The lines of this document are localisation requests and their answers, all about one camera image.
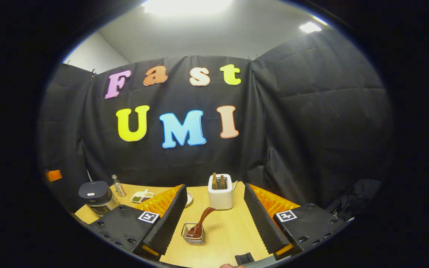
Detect dark cloth heap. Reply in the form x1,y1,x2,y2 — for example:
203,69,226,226
326,179,382,223

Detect white toaster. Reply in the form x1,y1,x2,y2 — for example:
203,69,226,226
208,174,237,210

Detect small glass bottle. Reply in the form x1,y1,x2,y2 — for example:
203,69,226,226
111,174,126,197

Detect brown wooden spoon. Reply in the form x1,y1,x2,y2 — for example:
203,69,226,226
187,207,217,239

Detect black backdrop cloth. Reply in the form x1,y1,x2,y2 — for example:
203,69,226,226
38,28,394,220

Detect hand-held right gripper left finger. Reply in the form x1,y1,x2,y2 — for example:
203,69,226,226
88,184,188,260

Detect grey rice cooker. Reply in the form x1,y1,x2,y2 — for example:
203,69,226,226
79,181,120,217

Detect white divided bean dish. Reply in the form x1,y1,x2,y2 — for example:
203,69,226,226
131,189,155,204

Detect metal wire chopstick holder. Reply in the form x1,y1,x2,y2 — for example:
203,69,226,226
181,223,206,245

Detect ceiling light panel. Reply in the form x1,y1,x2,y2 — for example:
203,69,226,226
299,21,323,34

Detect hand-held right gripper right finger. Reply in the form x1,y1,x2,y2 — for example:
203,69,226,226
244,182,349,261

